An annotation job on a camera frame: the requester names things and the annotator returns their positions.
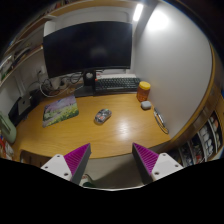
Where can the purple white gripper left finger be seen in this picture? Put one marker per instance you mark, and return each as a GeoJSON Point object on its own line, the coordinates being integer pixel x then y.
{"type": "Point", "coordinates": [71, 166]}

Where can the black monitor stand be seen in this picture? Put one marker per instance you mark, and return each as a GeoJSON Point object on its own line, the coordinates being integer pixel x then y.
{"type": "Point", "coordinates": [88, 86]}

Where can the wooden side shelf unit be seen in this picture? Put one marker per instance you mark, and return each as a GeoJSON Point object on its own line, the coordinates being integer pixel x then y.
{"type": "Point", "coordinates": [202, 137]}

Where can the pale green appliance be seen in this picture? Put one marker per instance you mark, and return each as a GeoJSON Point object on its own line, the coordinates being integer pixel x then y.
{"type": "Point", "coordinates": [7, 128]}

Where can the white power strip with cables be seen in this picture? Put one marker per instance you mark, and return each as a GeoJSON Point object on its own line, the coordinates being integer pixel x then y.
{"type": "Point", "coordinates": [54, 87]}

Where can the orange plastic jar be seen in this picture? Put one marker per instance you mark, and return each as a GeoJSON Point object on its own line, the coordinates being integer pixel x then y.
{"type": "Point", "coordinates": [143, 91]}

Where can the dark mechanical keyboard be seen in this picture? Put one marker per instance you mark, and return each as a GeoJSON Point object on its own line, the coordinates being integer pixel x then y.
{"type": "Point", "coordinates": [108, 85]}

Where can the black computer monitor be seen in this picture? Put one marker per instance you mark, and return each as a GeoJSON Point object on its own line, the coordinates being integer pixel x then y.
{"type": "Point", "coordinates": [88, 46]}

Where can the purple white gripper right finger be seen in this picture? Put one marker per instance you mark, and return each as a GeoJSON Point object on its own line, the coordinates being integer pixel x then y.
{"type": "Point", "coordinates": [153, 166]}

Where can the transparent computer mouse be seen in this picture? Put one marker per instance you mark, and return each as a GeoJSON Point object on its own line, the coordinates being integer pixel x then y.
{"type": "Point", "coordinates": [102, 116]}

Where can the silver mini computer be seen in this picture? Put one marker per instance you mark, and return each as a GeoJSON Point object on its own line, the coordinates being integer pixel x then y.
{"type": "Point", "coordinates": [24, 104]}

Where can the floral landscape mouse pad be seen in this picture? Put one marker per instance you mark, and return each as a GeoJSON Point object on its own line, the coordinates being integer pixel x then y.
{"type": "Point", "coordinates": [60, 110]}

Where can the small grey earbuds case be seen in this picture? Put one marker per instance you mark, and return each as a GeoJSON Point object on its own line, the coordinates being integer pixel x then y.
{"type": "Point", "coordinates": [146, 105]}

